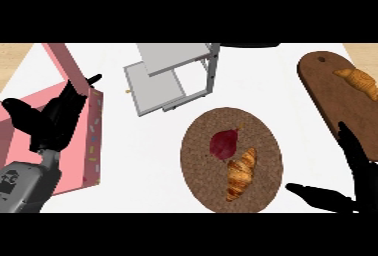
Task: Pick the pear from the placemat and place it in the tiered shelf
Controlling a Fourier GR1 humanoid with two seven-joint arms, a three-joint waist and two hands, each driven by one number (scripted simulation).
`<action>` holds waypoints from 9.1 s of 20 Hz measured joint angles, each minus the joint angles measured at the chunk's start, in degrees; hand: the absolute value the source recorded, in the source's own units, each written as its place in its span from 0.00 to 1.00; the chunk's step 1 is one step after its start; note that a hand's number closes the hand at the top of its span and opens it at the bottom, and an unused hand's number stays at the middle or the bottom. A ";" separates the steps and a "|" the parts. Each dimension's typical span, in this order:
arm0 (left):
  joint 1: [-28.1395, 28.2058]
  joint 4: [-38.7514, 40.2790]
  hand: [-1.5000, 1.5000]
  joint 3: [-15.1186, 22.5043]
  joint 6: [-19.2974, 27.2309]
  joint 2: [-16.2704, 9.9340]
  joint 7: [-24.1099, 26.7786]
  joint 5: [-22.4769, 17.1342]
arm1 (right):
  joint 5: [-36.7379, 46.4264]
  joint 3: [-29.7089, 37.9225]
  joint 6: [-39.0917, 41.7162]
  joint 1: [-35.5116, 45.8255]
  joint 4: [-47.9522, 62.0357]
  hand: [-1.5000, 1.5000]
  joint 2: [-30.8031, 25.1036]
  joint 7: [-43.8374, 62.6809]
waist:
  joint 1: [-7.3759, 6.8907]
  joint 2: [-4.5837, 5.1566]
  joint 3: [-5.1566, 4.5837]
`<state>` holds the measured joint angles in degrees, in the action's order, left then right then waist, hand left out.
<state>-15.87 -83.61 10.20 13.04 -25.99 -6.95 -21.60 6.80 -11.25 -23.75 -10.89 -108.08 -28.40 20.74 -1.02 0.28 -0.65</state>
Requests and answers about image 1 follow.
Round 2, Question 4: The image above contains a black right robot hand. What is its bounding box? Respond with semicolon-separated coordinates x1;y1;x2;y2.
284;121;378;214

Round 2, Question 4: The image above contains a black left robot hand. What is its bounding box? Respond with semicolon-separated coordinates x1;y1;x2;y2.
0;73;103;154

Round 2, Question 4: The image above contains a grey tiered shelf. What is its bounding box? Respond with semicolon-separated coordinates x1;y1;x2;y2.
122;43;221;118

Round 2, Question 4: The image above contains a red pear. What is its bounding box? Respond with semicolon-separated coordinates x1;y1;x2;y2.
208;123;245;162

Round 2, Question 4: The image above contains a brown oval placemat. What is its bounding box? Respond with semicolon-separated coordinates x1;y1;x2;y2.
178;106;284;214

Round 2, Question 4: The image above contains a pink sprinkled box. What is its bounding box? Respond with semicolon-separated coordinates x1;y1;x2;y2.
0;43;104;196

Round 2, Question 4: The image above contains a golden croissant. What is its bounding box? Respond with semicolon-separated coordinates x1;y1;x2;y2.
224;147;258;203
332;67;378;102

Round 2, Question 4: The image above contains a brown wooden cutting board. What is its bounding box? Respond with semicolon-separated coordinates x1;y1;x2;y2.
296;50;378;158

